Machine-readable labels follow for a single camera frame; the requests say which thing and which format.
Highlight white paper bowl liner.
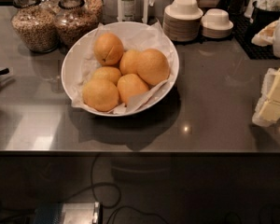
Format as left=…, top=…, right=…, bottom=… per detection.
left=70, top=20, right=176, bottom=116

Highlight black rubber bar mat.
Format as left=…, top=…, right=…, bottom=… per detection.
left=230, top=15, right=277, bottom=60

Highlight orange middle left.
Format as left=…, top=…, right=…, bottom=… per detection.
left=91, top=66, right=121, bottom=84

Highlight orange front left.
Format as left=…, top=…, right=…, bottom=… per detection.
left=82, top=79, right=119, bottom=112

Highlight left glass cereal jar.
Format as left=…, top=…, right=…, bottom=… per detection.
left=11, top=0, right=59, bottom=53

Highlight clear glass bottle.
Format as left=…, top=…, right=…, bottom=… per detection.
left=121, top=0, right=135, bottom=21

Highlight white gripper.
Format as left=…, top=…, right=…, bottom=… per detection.
left=251, top=18, right=280, bottom=127

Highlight black container with packets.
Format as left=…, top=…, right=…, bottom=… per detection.
left=249, top=0, right=280, bottom=36

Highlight orange middle back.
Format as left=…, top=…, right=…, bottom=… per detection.
left=119, top=49, right=140, bottom=75

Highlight black cable under table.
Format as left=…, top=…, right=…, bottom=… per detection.
left=0, top=154, right=171, bottom=224

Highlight silver box under table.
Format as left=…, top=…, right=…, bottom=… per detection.
left=33, top=202, right=103, bottom=224

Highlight white oval bowl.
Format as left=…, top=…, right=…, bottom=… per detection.
left=61, top=21, right=180, bottom=118

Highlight back glass cereal jar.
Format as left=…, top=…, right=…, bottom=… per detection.
left=84, top=0, right=103, bottom=21

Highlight large orange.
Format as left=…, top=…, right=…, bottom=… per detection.
left=137, top=49, right=170, bottom=86

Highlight white frame posts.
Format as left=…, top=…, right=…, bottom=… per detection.
left=117, top=0, right=148, bottom=23

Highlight tall stack paper bowls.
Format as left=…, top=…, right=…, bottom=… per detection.
left=162, top=0, right=203, bottom=42

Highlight glass cereal jar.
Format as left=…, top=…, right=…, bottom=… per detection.
left=11, top=0, right=59, bottom=53
left=84, top=0, right=103, bottom=21
left=54, top=0, right=98, bottom=48

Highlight orange top left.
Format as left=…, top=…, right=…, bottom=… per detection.
left=93, top=33, right=124, bottom=65

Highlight orange front right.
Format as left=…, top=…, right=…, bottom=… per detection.
left=117, top=74, right=149, bottom=105

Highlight middle glass cereal jar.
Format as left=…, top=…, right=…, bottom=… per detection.
left=54, top=0, right=98, bottom=48

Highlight short stack paper bowls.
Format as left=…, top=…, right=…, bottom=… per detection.
left=201, top=8, right=233, bottom=38

